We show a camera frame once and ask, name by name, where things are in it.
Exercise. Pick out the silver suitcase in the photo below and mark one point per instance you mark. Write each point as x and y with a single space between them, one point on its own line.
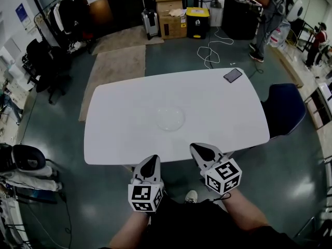
150 22

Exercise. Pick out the large cardboard box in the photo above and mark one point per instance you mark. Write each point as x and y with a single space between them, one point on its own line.
171 25

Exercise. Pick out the black cabinet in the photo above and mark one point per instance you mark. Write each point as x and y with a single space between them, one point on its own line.
238 19

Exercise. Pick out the blue wall poster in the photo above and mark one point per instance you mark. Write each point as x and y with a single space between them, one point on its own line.
22 13

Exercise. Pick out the black smartphone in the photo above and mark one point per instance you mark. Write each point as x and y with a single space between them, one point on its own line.
233 75

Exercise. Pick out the dark blue chair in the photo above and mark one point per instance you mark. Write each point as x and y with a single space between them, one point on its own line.
284 110

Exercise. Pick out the person's left forearm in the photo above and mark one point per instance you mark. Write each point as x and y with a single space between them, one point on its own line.
129 232

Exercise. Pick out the black and white machine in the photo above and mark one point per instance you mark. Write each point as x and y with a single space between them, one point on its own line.
28 157

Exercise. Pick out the white shelf unit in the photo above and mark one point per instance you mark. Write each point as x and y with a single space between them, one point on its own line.
325 89

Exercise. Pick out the black office chair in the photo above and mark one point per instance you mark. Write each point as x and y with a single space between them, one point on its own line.
44 61

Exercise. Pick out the clothes rack with dark clothes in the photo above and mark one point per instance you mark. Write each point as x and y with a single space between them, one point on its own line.
67 17

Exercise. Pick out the person's black clothing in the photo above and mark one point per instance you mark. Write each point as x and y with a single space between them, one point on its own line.
186 224

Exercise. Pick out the black bin with yellow lid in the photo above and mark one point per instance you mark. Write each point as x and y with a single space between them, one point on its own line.
197 25

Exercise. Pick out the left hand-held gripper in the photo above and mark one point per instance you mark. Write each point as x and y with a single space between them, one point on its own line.
141 193

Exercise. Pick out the person's right forearm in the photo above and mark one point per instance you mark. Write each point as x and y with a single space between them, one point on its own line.
243 211

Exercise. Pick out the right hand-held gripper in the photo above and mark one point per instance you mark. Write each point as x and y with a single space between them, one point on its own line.
223 176

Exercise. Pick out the beige floor mat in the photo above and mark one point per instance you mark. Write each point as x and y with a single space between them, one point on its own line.
114 82
124 39

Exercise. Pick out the white storage cabinets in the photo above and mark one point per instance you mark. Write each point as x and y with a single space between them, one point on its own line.
15 71

